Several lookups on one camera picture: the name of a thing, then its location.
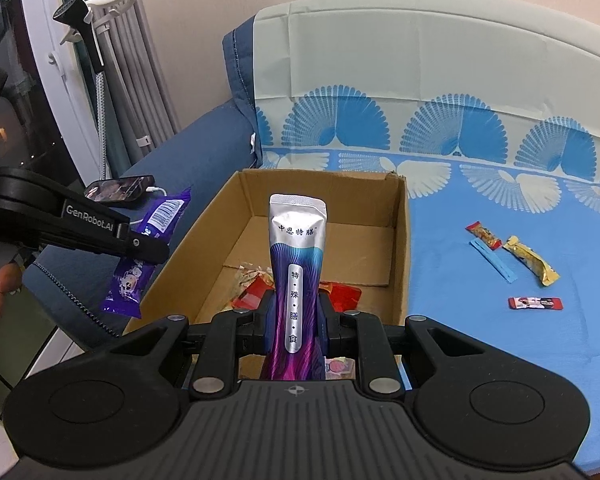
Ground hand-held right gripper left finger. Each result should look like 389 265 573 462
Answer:
115 292 277 397

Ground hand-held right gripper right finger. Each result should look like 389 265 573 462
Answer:
317 292 485 397

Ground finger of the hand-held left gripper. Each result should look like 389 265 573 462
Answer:
114 223 172 267

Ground purple snack bar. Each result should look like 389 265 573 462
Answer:
101 186 194 320

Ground pink candy bag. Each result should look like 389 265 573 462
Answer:
324 356 357 380

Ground clear bag of round candies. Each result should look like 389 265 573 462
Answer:
234 261 277 292

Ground silver purple stick pouch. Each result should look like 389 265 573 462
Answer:
259 192 329 382

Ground brown cardboard box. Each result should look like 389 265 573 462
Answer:
122 169 412 391

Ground black smartphone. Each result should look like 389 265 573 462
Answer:
83 174 156 210

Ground blue fan print bedsheet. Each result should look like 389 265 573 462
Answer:
252 0 600 477

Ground garment steamer stand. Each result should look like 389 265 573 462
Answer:
55 0 182 182

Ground blue plastic strip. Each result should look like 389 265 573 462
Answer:
469 238 519 284

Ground small red yellow snack packet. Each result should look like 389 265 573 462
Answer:
466 220 504 252

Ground small red white packet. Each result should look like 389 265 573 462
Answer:
508 296 565 311

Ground gold snack packet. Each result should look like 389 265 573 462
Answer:
502 235 561 289

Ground white charging cable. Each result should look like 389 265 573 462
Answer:
129 186 169 234

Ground white window frame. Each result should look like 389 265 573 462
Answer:
15 0 108 183

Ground white hanger bracket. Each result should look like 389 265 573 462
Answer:
59 0 147 47

